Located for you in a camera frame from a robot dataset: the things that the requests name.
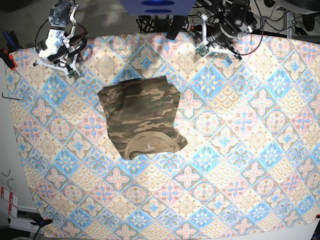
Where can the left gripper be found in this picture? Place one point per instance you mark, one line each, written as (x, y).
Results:
(220, 36)

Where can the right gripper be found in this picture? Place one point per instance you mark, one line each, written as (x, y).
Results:
(63, 57)

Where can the camouflage T-shirt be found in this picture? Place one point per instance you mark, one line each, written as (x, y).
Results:
(140, 115)

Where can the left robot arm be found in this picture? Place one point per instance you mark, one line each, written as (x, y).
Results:
(232, 20)

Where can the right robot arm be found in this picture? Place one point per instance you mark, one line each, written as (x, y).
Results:
(65, 39)

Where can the black allen key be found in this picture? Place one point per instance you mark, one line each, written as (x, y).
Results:
(9, 98)

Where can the patterned tile tablecloth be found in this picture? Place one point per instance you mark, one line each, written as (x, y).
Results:
(252, 160)

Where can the red white label tag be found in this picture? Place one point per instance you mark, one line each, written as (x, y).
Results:
(9, 202)

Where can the black orange clamp bottom left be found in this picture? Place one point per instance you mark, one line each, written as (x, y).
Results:
(41, 223)

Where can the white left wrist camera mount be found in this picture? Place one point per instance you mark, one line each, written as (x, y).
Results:
(203, 49)

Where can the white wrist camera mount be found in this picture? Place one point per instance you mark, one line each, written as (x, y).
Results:
(70, 70)
(203, 49)

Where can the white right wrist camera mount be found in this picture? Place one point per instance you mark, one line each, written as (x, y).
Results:
(70, 70)

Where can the power strip with red switch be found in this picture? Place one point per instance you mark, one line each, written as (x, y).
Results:
(193, 27)

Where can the black post under mount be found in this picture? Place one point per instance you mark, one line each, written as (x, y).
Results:
(175, 26)

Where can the blue handled clamp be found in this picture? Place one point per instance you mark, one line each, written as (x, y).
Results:
(12, 41)

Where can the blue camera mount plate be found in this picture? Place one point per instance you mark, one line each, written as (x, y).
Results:
(158, 7)

